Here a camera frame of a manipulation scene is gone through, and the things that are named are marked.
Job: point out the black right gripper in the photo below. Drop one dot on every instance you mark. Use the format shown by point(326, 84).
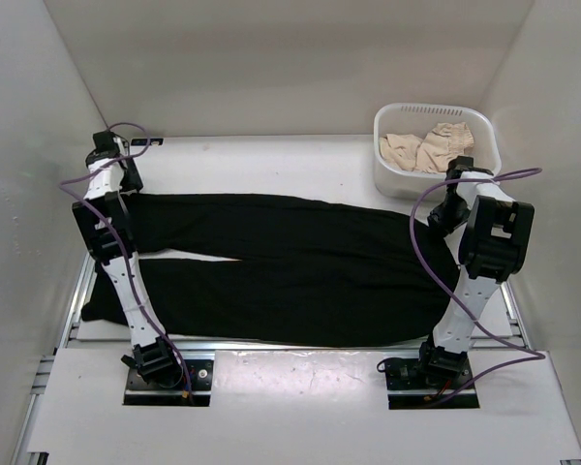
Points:
point(436, 220)

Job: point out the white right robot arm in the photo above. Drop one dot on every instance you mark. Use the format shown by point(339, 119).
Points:
point(496, 231)

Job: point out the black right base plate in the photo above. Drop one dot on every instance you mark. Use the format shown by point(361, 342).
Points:
point(408, 388)

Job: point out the black trousers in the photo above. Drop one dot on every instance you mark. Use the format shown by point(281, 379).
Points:
point(287, 270)

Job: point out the white front cover board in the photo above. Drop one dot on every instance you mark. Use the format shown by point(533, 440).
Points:
point(297, 408)

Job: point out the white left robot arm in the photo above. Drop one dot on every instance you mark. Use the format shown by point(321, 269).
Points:
point(104, 224)

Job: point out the aluminium table edge rail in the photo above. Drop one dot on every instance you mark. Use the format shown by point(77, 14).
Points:
point(202, 345)

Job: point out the beige cloth in basket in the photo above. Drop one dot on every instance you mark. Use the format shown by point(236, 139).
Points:
point(431, 154)

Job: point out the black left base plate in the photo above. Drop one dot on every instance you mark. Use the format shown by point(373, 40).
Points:
point(171, 393)

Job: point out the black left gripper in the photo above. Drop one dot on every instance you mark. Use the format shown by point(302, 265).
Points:
point(134, 182)

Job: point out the blue label sticker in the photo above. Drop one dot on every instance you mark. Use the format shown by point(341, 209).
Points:
point(144, 142)

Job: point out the white plastic basket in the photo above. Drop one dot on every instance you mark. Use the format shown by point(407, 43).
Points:
point(418, 119)

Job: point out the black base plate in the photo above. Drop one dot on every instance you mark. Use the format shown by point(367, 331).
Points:
point(408, 388)
point(171, 393)

